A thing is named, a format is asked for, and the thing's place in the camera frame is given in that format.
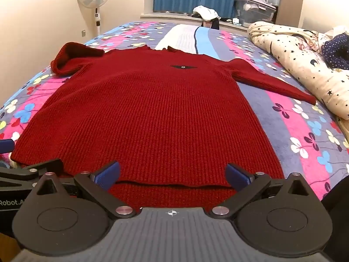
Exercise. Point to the cream star print quilt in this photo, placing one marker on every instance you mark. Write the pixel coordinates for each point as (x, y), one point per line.
(294, 57)

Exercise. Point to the black cloth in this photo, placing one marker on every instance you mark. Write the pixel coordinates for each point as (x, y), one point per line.
(215, 24)

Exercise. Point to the white clothes pile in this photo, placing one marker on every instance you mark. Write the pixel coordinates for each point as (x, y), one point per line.
(205, 12)

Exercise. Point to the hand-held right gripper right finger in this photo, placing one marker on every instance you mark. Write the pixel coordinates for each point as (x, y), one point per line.
(237, 176)

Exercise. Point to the floral striped bed sheet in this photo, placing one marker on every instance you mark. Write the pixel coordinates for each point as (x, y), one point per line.
(286, 120)

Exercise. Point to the dark blue dotted cloth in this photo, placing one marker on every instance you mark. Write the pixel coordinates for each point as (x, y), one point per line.
(336, 49)

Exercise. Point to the red knit sweater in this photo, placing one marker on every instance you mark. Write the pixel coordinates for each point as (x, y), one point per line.
(152, 114)

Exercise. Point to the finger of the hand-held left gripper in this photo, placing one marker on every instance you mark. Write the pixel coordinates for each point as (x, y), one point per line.
(41, 169)
(6, 145)

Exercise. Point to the wall socket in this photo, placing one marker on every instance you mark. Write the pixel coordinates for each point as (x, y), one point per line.
(83, 32)

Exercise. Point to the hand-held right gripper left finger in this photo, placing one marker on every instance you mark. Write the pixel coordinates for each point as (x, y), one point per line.
(107, 176)

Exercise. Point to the clear plastic storage box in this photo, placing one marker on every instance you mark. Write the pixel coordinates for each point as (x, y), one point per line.
(253, 9)

